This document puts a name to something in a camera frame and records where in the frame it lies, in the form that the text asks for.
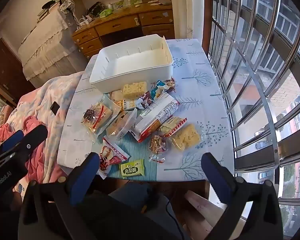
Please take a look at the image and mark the dark purple snack packet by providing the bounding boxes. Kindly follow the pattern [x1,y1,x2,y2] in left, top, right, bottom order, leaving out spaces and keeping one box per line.
[135,91,155,110]

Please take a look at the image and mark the small green snack packet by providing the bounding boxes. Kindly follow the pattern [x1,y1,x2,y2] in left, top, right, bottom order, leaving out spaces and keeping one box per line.
[119,159,145,179]

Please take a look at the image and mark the dark wooden door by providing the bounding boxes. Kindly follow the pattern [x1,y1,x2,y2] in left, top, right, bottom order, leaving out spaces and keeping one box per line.
[0,37,35,105]

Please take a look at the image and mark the clear bread packet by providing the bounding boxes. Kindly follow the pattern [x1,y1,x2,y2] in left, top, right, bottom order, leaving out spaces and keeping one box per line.
[104,107,138,142]

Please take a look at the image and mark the white cracker packet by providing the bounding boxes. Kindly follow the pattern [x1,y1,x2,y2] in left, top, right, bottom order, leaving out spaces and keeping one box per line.
[109,90,124,103]

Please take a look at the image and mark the white power strip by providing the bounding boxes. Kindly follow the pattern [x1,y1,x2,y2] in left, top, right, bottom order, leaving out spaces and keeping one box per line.
[76,15,93,28]

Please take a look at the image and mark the blue candy wrapper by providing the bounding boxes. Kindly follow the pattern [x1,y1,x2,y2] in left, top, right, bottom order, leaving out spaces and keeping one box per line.
[150,79,168,100]

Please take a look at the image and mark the pink blanket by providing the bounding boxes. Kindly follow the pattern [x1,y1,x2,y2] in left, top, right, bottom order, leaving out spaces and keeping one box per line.
[0,116,68,184]

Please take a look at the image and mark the red white snack packet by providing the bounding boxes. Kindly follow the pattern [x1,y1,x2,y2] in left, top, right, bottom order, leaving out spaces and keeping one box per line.
[98,137,130,179]

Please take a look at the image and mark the black patterned bag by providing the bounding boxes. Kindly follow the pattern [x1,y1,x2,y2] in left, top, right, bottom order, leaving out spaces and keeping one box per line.
[86,2,107,18]

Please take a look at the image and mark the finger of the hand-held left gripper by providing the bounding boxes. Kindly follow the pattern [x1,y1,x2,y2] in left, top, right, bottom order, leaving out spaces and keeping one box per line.
[5,124,48,160]
[0,129,24,157]

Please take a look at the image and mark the small black device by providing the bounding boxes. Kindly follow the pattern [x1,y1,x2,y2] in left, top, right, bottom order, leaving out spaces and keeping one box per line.
[50,101,61,116]

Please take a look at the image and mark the small red candy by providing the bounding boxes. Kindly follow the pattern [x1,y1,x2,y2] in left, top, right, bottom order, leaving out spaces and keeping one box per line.
[149,155,166,164]

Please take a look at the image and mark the wooden table leg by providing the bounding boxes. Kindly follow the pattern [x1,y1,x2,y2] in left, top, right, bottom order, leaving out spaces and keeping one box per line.
[184,190,228,233]

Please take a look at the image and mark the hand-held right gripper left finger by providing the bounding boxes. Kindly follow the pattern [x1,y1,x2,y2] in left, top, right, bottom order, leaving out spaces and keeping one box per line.
[17,152,100,240]

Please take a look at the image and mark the clear puffed rice cracker packet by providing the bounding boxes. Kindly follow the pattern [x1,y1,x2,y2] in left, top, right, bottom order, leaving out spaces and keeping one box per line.
[122,81,148,100]
[170,123,206,152]

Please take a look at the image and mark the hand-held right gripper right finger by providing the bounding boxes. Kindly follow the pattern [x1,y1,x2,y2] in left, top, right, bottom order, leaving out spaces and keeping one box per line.
[201,152,283,240]

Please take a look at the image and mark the floral blanket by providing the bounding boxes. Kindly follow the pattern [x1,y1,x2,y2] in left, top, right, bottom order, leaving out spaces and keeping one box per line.
[5,71,84,135]

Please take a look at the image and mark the bread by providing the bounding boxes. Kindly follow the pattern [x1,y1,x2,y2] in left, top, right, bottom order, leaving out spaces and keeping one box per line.
[82,97,114,134]

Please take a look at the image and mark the wooden desk with drawers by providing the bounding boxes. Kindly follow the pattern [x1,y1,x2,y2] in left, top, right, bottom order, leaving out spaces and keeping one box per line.
[72,0,175,58]

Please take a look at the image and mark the brown candy wrapper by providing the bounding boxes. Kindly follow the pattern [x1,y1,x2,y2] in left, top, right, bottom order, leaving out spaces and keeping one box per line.
[164,77,177,92]

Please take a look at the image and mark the person's dark pants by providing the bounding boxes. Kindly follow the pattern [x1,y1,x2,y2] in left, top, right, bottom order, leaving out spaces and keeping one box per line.
[72,180,185,240]

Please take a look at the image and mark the window with steel grille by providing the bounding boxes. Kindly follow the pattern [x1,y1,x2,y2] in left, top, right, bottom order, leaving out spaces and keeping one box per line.
[204,0,300,240]

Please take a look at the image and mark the cream leaf print curtain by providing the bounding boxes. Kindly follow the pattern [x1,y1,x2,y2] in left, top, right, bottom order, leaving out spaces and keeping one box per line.
[170,0,205,40]

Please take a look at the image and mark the white plastic bin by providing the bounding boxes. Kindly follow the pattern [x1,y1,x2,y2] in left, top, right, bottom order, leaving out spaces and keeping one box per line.
[89,34,174,92]

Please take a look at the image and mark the cloth covered cabinet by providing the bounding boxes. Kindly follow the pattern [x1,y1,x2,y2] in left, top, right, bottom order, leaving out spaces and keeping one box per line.
[17,4,90,88]

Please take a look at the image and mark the red yellow cracker packet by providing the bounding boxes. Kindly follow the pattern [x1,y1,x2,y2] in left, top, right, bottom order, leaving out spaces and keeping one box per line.
[157,116,188,137]

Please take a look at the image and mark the orange white snack packet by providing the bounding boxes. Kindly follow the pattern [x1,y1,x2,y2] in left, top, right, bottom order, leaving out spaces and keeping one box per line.
[112,97,138,113]

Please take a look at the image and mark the black cable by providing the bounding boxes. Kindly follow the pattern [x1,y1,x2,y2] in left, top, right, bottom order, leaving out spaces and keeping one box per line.
[165,200,185,240]

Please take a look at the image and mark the brown nut candy packet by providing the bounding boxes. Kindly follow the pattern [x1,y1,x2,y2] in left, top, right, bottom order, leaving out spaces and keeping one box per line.
[149,134,169,155]

